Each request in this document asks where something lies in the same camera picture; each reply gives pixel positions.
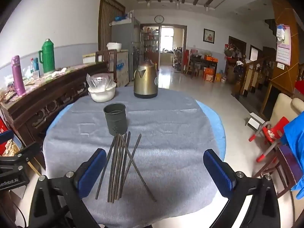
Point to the red plastic chair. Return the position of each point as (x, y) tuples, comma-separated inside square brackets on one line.
[(273, 131)]

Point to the blue cloth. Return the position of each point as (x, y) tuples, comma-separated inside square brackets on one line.
[(295, 135)]

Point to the framed wall picture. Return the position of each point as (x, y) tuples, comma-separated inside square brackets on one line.
[(209, 36)]

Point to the white bowl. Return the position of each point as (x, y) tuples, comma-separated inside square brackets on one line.
[(102, 96)]

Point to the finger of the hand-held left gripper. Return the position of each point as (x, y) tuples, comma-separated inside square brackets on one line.
[(27, 150)]

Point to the dark wooden carved bench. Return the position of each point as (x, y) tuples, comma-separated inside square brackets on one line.
[(35, 114)]

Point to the green thermos jug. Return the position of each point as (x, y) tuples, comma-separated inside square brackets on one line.
[(48, 57)]

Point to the flat orange box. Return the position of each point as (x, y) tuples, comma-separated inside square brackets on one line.
[(211, 59)]

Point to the small white stool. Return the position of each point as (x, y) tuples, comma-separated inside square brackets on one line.
[(255, 117)]

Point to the grey tablecloth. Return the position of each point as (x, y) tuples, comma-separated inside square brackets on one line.
[(166, 135)]

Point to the grey metal chopstick holder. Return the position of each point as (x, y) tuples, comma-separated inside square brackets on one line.
[(116, 121)]

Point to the dark wooden chair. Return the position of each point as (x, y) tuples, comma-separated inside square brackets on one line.
[(115, 61)]

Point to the dark wooden side table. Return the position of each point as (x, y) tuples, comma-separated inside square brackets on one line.
[(201, 63)]

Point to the blue round table cover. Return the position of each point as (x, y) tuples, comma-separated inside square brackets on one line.
[(216, 123)]

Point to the brown slatted wooden door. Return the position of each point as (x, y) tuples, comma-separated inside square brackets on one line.
[(110, 21)]

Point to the brown wooden chair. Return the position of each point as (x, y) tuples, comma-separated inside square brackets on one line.
[(287, 166)]

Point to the teal label plastic bottle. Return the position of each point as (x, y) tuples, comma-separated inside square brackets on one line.
[(35, 66)]

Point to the gold electric kettle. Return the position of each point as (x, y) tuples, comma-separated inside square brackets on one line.
[(144, 83)]

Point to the red gift box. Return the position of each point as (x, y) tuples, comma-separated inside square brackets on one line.
[(4, 144)]

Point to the white rice cooker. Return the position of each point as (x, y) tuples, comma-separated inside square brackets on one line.
[(114, 46)]

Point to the wooden stair railing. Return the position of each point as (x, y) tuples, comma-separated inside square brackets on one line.
[(247, 76)]

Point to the glass display cabinet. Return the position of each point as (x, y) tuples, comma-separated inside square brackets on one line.
[(150, 42)]

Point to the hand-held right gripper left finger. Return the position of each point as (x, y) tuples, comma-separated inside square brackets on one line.
[(91, 173)]

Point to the grey refrigerator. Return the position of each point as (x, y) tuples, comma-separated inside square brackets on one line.
[(123, 35)]

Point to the pile of dark chopsticks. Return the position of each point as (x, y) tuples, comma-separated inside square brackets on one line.
[(116, 171)]

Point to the beige armchair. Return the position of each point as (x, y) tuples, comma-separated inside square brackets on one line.
[(282, 106)]

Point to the tall orange box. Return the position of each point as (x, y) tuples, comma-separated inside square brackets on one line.
[(209, 74)]

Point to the patterned sideboard cloth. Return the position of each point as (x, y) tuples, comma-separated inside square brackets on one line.
[(54, 74)]

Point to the round wall clock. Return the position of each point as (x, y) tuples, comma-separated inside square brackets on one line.
[(159, 19)]

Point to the wall calendar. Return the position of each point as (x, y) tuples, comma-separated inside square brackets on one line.
[(283, 52)]

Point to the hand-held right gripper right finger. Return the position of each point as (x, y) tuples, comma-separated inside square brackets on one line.
[(219, 173)]

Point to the purple thermos bottle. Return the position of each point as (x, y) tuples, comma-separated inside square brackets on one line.
[(18, 76)]

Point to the blue bags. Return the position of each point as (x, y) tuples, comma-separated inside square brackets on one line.
[(120, 18)]

